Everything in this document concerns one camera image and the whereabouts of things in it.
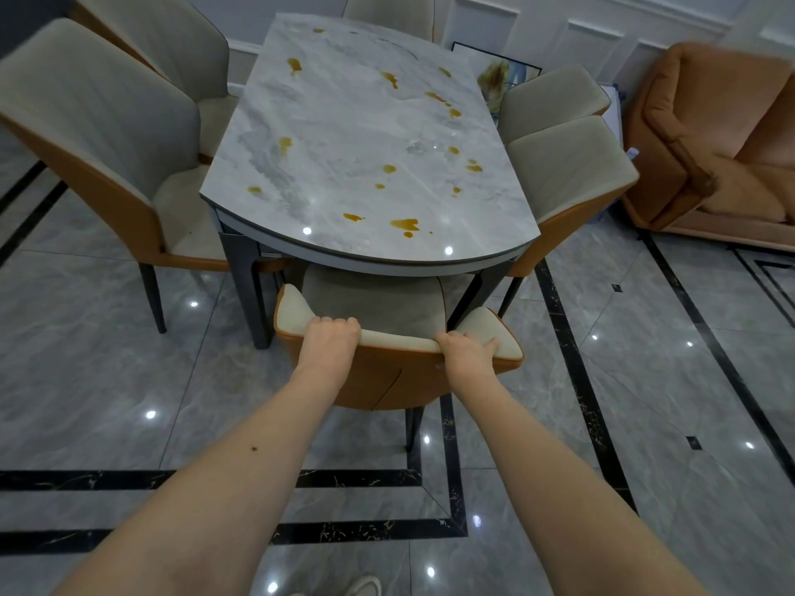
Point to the person's left hand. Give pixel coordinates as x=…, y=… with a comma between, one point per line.
x=326, y=344

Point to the white shoe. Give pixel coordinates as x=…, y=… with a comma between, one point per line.
x=360, y=586

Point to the person's right forearm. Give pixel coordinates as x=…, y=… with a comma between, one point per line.
x=546, y=490

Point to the person's left forearm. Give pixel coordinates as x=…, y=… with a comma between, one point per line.
x=248, y=484

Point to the person's right fingers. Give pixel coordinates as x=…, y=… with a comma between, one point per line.
x=463, y=342

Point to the black framed picture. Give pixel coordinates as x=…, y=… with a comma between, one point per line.
x=490, y=71

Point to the grey and orange dining chair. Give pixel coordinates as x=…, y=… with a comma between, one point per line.
x=167, y=43
x=93, y=136
x=385, y=378
x=571, y=173
x=391, y=9
x=546, y=99

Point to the grey marble dining table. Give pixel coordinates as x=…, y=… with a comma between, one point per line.
x=348, y=130

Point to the person's left fingers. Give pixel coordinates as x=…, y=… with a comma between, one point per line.
x=335, y=325

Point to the orange fabric sofa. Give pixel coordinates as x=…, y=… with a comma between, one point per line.
x=714, y=136

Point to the person's right hand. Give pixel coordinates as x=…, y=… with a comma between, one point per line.
x=466, y=363

